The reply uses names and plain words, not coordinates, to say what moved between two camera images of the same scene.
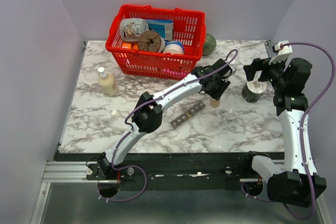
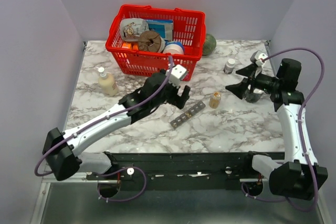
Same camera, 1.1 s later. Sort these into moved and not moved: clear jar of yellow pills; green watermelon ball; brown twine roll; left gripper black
Moved: left gripper black
Not moved: clear jar of yellow pills; green watermelon ball; brown twine roll
